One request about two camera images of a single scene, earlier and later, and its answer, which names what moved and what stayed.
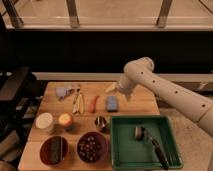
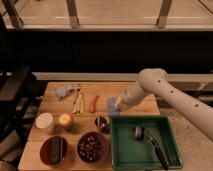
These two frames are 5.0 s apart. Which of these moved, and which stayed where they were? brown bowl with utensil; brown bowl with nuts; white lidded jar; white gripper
Moved: white gripper
Stayed: white lidded jar; brown bowl with utensil; brown bowl with nuts
